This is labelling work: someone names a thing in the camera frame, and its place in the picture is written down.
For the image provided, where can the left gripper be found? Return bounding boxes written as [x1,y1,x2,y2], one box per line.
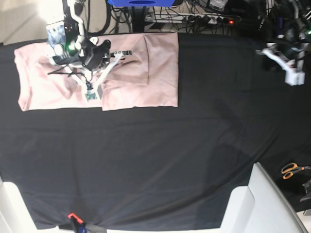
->
[256,41,309,86]

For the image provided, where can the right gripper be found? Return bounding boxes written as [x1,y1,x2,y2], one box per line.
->
[65,36,132,100]

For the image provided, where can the pink T-shirt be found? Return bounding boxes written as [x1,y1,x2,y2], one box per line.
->
[14,33,179,111]

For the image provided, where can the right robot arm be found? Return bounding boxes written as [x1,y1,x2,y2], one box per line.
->
[46,0,132,101]

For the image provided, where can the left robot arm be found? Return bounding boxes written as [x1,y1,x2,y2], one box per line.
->
[256,0,311,86]

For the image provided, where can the blue plastic bin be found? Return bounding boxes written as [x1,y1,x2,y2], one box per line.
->
[107,0,175,7]

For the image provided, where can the white power strip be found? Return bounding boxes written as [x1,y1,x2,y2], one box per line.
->
[145,12,239,25]

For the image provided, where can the black table cloth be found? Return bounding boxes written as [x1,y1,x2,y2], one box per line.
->
[0,34,311,231]

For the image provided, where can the black table stand post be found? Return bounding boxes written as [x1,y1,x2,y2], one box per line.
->
[129,6,147,33]

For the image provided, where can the orange handled scissors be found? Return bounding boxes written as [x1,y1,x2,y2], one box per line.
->
[281,163,311,180]

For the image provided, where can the black metal bracket right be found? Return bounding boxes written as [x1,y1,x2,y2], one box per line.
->
[299,180,311,202]

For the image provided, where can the white base frame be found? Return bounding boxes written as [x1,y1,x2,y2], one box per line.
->
[220,162,311,233]
[0,181,60,233]

